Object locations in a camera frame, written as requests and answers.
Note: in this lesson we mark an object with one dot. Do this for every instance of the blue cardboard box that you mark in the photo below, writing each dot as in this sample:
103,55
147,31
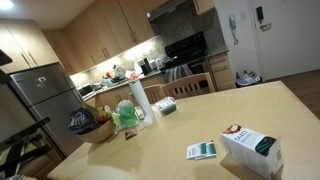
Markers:
101,116

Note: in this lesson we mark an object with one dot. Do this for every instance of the white Tazo tea box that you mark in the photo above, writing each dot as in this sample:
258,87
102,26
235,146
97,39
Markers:
246,150

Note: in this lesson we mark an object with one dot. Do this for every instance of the wooden slatted chair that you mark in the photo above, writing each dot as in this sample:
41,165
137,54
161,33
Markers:
186,86
151,93

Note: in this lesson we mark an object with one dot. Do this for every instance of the clear plastic food container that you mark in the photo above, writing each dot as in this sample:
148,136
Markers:
165,106

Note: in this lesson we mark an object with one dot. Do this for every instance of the striped dish towel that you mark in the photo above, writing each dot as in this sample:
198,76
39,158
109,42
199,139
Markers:
178,73

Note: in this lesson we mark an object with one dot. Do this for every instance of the black coffee maker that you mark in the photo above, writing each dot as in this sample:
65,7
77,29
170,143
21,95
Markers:
146,66

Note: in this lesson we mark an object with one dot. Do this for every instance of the translucent green plastic bag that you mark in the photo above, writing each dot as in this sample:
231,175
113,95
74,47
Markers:
126,115

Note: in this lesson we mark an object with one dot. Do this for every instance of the glass kettle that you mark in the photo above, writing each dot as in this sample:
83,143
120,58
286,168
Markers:
118,71

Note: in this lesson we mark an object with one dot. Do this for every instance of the wooden counter base cabinets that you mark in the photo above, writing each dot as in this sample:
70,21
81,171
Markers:
113,95

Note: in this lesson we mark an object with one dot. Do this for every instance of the black kitchen stove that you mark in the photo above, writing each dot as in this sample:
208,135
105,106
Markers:
186,50

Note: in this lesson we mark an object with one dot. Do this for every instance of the small brown snack packet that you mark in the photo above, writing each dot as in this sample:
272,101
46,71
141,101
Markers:
130,133

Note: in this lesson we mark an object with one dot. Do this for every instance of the wooden base cabinet with drawers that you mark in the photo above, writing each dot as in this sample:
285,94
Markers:
221,71

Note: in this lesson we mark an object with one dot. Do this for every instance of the black toaster oven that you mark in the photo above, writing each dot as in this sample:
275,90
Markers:
86,90

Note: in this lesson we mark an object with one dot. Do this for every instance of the wooden bowl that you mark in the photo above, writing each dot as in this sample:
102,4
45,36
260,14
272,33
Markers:
96,135

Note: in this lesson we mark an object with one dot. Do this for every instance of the metal range hood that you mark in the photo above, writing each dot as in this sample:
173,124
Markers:
163,10

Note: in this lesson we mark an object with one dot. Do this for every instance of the white sneaker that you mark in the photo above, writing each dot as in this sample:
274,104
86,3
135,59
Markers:
254,76
242,80

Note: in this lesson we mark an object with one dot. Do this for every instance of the dark blue snack bag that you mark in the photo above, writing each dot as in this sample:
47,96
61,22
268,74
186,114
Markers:
80,121

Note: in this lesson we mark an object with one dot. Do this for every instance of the stainless steel refrigerator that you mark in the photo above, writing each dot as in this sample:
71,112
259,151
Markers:
50,100

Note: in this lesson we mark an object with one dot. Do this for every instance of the small fridge magnet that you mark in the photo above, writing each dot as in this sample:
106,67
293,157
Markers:
40,81

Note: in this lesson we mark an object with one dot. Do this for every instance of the black door lock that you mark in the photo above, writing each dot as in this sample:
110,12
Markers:
259,13

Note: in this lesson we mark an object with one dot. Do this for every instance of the white door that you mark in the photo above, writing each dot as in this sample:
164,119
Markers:
290,40

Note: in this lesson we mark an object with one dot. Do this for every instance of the wooden cabinet above refrigerator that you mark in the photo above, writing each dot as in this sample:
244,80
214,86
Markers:
23,46

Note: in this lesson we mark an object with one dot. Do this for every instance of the round ceiling light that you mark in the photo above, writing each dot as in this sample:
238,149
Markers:
5,4

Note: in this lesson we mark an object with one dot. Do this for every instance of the small wooden wall cabinet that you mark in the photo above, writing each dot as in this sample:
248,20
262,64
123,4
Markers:
203,6

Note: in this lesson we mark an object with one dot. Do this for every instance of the white wall phone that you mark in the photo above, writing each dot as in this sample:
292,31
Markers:
232,23

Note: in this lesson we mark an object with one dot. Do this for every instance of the white light switch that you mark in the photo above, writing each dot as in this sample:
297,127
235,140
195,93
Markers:
243,16

